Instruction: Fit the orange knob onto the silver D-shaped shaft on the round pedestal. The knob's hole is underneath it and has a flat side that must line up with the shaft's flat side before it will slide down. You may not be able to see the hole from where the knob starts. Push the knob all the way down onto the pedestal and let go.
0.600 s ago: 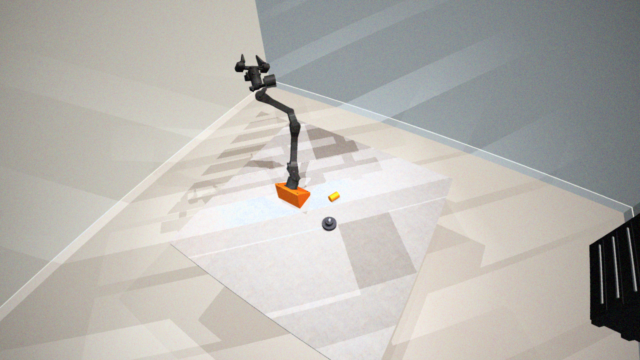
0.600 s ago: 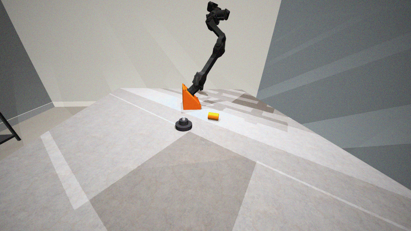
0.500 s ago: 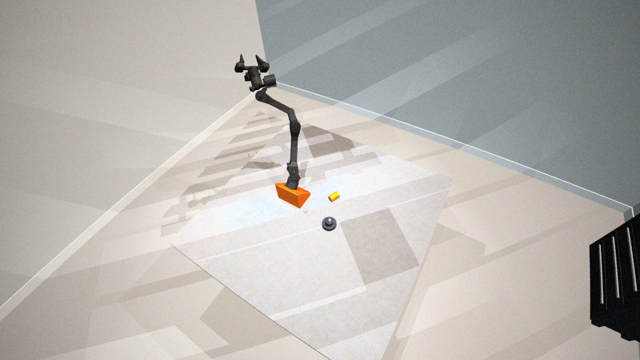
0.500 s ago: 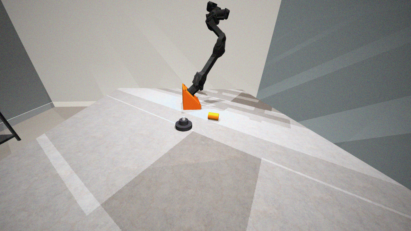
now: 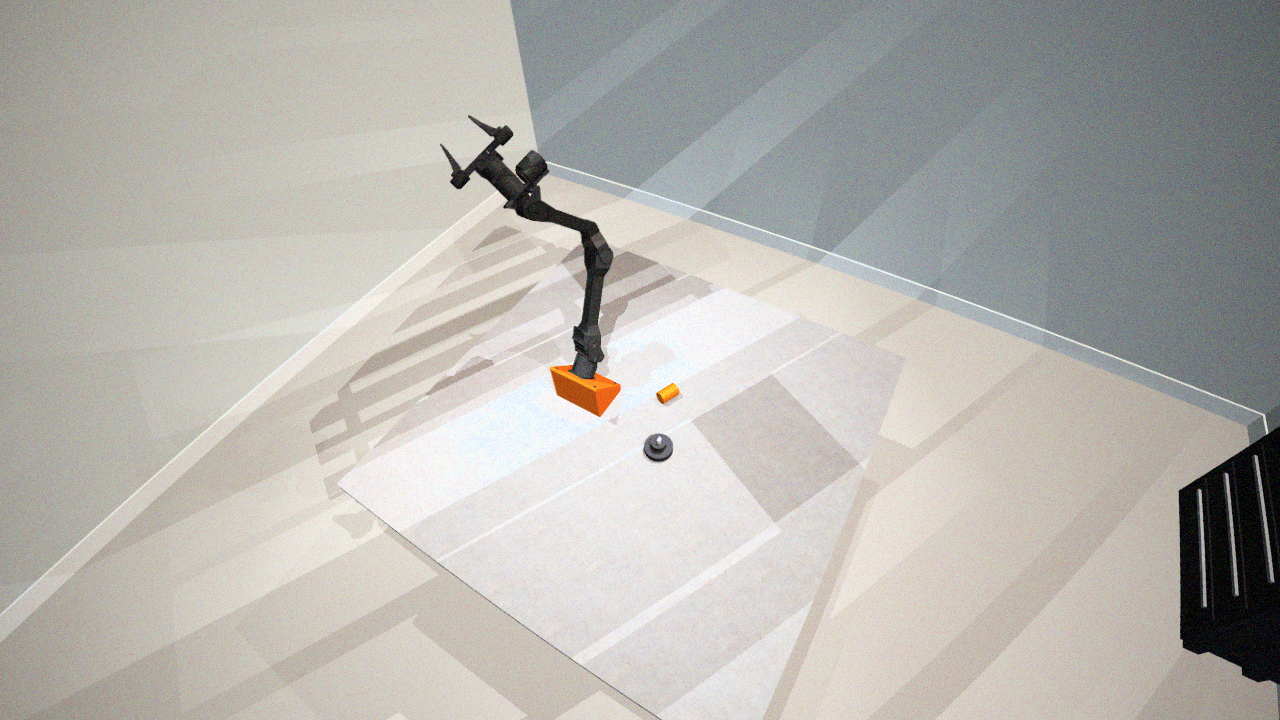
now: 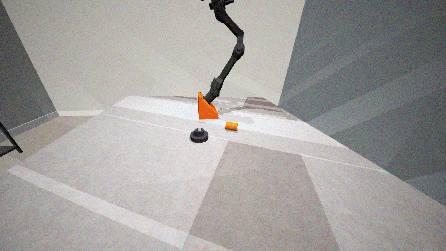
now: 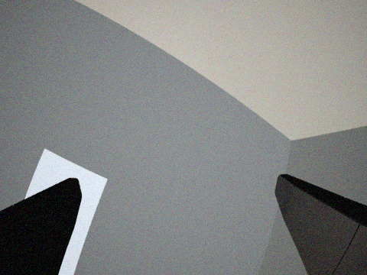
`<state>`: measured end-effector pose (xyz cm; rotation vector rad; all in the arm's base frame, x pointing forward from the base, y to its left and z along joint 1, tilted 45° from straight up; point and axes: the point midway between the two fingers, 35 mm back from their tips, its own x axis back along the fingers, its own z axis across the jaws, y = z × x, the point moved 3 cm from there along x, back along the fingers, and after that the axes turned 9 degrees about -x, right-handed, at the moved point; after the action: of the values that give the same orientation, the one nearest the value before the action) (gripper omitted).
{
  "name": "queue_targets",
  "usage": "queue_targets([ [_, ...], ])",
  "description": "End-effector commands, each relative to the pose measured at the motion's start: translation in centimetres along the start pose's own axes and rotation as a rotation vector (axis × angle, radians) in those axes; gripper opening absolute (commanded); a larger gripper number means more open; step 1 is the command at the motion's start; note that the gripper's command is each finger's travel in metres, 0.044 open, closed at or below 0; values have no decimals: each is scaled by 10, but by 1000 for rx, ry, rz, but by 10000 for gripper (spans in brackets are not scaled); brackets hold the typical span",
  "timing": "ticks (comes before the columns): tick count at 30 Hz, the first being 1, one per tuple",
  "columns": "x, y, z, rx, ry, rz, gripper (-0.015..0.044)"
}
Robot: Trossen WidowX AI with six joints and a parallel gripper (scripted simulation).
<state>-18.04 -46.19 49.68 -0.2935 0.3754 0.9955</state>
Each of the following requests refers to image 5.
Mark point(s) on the orange knob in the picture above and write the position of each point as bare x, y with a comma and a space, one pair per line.
667, 393

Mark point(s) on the dark grey round pedestal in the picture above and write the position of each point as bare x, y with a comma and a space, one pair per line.
658, 447

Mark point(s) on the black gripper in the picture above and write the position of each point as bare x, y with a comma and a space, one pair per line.
492, 168

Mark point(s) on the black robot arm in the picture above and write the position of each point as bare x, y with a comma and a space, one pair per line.
597, 255

